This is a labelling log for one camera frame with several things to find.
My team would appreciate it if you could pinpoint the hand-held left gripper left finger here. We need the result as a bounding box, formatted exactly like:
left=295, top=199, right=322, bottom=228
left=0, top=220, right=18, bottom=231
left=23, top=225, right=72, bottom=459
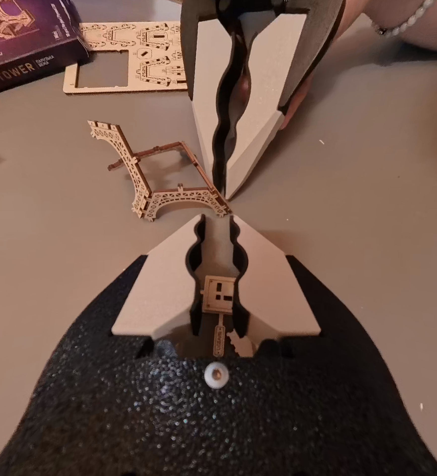
left=111, top=214, right=207, bottom=350

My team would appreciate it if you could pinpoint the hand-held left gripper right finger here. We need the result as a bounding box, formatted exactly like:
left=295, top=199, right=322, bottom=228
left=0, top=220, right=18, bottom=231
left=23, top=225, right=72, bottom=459
left=228, top=215, right=322, bottom=356

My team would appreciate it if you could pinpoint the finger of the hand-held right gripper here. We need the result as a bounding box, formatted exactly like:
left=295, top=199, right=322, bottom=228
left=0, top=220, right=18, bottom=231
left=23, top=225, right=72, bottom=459
left=191, top=20, right=249, bottom=194
left=224, top=14, right=315, bottom=202

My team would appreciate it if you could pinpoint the wooden lattice arch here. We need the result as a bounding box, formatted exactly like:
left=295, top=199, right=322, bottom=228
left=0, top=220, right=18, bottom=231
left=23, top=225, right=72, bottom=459
left=181, top=141, right=224, bottom=201

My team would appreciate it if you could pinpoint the wooden arch frame assembly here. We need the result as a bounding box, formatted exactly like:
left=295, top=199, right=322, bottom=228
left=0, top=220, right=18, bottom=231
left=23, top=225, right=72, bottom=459
left=87, top=120, right=229, bottom=224

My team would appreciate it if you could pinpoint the grey desk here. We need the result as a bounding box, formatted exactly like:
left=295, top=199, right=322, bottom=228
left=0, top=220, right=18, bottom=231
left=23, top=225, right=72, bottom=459
left=0, top=0, right=437, bottom=476

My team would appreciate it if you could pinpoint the person's right hand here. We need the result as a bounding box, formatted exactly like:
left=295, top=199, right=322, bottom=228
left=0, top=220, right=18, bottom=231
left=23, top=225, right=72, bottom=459
left=280, top=0, right=424, bottom=131

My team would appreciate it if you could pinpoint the serrated square wooden plate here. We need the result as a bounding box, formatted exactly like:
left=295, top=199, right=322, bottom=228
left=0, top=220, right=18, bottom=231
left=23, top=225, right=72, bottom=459
left=227, top=328, right=255, bottom=358

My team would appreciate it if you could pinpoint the wooden sheet with long parts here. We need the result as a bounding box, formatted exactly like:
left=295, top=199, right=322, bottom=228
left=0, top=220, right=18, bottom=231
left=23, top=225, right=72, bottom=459
left=62, top=21, right=189, bottom=94

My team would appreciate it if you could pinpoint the dark purple puzzle box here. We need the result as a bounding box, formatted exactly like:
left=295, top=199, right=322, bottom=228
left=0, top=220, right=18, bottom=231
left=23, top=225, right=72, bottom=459
left=0, top=0, right=90, bottom=99

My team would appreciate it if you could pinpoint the wooden four-square connector frame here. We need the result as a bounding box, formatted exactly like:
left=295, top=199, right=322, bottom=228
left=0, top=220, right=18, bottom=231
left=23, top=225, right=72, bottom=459
left=201, top=275, right=238, bottom=356

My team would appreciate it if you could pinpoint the white bead bracelet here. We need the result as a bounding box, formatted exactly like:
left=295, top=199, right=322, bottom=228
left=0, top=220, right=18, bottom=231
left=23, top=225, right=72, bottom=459
left=370, top=0, right=437, bottom=38

